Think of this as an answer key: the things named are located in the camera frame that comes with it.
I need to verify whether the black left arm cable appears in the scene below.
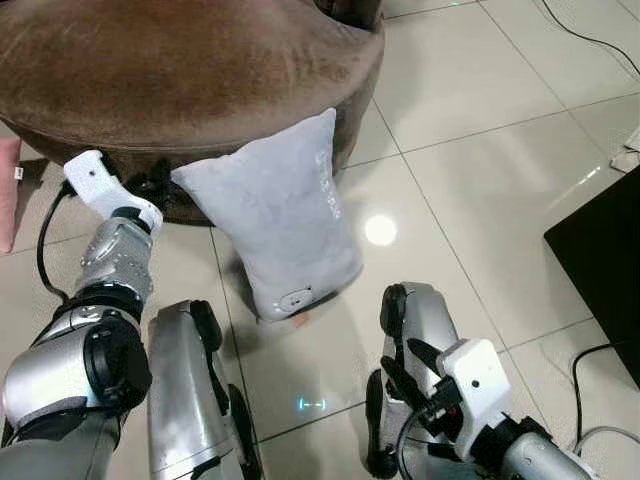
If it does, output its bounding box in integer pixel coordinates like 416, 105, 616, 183
36, 183, 81, 303

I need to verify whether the black box power cable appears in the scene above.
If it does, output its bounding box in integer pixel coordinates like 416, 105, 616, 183
572, 343, 626, 451

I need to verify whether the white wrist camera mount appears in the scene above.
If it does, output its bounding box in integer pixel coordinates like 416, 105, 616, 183
63, 150, 164, 236
438, 338, 513, 433

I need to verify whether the brown suede round sofa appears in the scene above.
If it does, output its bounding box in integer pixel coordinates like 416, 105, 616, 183
0, 0, 386, 226

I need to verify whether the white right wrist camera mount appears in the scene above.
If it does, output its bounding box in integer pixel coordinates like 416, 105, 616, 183
438, 338, 513, 433

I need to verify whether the grey pillow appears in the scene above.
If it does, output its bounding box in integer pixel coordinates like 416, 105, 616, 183
170, 108, 364, 323

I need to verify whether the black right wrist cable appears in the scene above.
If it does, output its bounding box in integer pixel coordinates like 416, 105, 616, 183
393, 408, 443, 480

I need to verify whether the thin dark floor cable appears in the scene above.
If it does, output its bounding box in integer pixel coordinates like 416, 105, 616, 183
540, 0, 640, 76

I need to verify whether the silver robot left leg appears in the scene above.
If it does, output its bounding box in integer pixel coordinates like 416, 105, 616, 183
148, 298, 263, 480

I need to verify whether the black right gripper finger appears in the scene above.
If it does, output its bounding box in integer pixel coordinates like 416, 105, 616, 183
405, 338, 447, 381
380, 356, 433, 411

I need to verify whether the grey floor cable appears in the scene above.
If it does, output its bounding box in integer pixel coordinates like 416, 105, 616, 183
575, 425, 640, 459

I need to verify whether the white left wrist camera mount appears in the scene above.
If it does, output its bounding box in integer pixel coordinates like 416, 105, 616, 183
63, 150, 164, 236

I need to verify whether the black box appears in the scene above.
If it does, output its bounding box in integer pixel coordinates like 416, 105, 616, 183
543, 170, 640, 386

